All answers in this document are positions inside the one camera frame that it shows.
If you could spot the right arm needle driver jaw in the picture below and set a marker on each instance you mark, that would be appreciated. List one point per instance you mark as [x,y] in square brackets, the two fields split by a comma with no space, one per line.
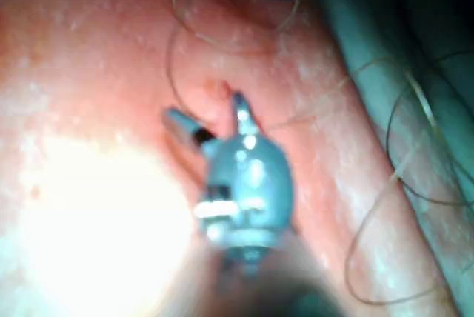
[243,117]
[183,126]

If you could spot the right arm needle driver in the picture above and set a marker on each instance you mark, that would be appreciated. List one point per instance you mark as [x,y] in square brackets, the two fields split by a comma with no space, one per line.
[252,183]

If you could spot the blue thread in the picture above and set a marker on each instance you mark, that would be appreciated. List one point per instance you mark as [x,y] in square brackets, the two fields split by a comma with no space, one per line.
[171,65]

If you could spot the dark right arm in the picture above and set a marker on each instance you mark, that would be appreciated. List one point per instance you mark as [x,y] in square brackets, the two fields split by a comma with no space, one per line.
[274,287]

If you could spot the tissue pad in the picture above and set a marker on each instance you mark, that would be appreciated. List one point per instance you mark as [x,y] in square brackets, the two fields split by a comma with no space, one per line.
[111,72]

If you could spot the wrinkled cloth drape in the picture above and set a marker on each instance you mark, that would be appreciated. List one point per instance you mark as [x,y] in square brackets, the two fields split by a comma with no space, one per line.
[407,28]

